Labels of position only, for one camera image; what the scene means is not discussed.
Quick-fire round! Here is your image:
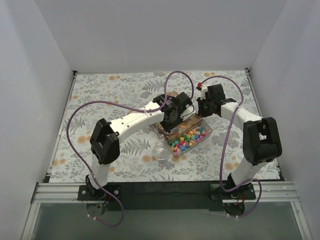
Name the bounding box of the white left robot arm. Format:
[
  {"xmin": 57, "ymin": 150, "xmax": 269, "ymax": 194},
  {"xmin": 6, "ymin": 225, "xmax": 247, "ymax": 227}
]
[{"xmin": 85, "ymin": 92, "xmax": 195, "ymax": 200}]

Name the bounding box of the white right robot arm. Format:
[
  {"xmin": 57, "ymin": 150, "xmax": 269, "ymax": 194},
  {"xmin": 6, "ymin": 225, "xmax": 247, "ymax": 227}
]
[{"xmin": 196, "ymin": 83, "xmax": 282, "ymax": 199}]

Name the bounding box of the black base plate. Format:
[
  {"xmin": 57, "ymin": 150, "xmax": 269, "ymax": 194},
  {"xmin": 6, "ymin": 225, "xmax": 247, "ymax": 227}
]
[
  {"xmin": 209, "ymin": 183, "xmax": 256, "ymax": 200},
  {"xmin": 77, "ymin": 184, "xmax": 122, "ymax": 201}
]

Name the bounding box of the clear divided candy box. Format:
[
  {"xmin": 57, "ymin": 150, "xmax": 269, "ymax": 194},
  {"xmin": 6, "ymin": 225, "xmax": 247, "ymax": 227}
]
[{"xmin": 150, "ymin": 90, "xmax": 213, "ymax": 159}]

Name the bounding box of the clear glass jar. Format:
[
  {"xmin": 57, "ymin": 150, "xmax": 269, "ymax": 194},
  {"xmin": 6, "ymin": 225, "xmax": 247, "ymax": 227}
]
[{"xmin": 153, "ymin": 143, "xmax": 170, "ymax": 161}]

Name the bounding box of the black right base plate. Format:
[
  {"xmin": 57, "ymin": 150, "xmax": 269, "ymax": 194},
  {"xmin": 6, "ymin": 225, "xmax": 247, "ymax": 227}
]
[{"xmin": 209, "ymin": 183, "xmax": 256, "ymax": 200}]

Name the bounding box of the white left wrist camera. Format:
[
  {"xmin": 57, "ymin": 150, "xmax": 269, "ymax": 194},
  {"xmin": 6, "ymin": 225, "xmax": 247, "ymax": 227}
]
[{"xmin": 180, "ymin": 105, "xmax": 195, "ymax": 121}]

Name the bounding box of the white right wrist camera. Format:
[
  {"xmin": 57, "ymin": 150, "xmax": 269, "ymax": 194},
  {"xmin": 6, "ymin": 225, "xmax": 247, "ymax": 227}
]
[{"xmin": 196, "ymin": 82, "xmax": 208, "ymax": 100}]

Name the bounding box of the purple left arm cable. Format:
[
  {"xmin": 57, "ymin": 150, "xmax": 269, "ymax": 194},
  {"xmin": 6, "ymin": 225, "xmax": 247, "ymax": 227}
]
[{"xmin": 66, "ymin": 70, "xmax": 195, "ymax": 228}]

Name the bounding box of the floral patterned table mat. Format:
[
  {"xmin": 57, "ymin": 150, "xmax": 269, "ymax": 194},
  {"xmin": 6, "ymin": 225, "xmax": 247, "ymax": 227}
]
[{"xmin": 49, "ymin": 70, "xmax": 259, "ymax": 183}]

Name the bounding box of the aluminium frame rail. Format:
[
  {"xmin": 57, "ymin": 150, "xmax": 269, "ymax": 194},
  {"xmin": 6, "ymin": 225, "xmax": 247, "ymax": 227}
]
[{"xmin": 22, "ymin": 181, "xmax": 312, "ymax": 240}]

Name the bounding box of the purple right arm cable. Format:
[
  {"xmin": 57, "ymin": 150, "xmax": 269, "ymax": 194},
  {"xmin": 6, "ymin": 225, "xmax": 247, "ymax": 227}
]
[{"xmin": 199, "ymin": 75, "xmax": 263, "ymax": 218}]

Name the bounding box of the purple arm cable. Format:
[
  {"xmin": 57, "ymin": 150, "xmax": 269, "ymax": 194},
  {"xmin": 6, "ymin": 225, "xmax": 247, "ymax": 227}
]
[
  {"xmin": 66, "ymin": 70, "xmax": 195, "ymax": 228},
  {"xmin": 199, "ymin": 75, "xmax": 263, "ymax": 218}
]

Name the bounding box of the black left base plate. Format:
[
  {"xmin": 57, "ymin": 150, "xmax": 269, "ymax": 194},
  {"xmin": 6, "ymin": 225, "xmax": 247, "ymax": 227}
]
[{"xmin": 77, "ymin": 184, "xmax": 122, "ymax": 201}]

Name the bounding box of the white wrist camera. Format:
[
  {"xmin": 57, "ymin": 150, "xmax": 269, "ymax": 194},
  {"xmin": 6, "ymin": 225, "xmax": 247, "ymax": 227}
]
[
  {"xmin": 180, "ymin": 105, "xmax": 195, "ymax": 121},
  {"xmin": 196, "ymin": 82, "xmax": 208, "ymax": 100}
]

